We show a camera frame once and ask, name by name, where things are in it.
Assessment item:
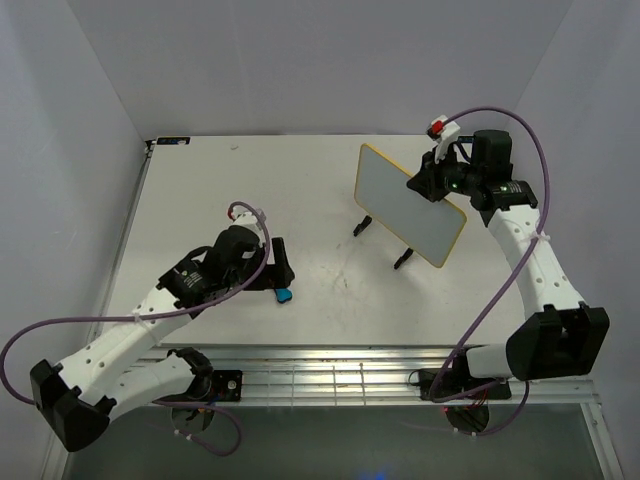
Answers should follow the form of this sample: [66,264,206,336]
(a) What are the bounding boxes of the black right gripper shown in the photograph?
[406,144,482,202]

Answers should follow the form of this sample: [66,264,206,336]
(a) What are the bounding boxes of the blue whiteboard eraser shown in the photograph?
[274,288,293,304]

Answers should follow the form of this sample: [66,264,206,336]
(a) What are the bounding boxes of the yellow framed small whiteboard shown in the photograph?
[353,143,467,268]

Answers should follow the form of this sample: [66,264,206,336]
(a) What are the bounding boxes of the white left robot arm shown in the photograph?
[30,223,295,452]

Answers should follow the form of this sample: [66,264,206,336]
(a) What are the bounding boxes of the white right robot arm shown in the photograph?
[407,122,610,402]

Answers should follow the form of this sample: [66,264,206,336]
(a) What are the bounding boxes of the blue label sticker left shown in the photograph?
[156,137,191,146]

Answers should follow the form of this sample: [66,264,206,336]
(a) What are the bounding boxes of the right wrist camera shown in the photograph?
[426,115,460,163]

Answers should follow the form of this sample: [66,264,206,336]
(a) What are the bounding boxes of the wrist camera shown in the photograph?
[426,115,460,163]
[227,206,266,235]

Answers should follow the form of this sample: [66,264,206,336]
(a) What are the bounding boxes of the wire whiteboard stand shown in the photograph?
[352,213,415,271]

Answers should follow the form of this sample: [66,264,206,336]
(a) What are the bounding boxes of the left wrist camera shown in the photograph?
[227,206,266,235]

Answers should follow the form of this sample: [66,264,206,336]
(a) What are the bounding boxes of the aluminium frame rails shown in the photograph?
[42,139,624,480]

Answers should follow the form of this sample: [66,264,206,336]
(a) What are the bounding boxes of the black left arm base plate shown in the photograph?
[186,370,243,404]

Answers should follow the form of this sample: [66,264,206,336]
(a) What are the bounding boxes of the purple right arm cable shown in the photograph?
[399,105,551,437]

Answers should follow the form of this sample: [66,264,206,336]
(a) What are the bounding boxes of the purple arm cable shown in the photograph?
[399,105,551,437]
[0,200,274,457]

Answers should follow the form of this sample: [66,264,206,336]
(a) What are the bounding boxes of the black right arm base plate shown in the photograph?
[409,368,512,401]

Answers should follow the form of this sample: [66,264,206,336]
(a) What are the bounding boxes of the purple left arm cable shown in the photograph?
[0,200,274,457]

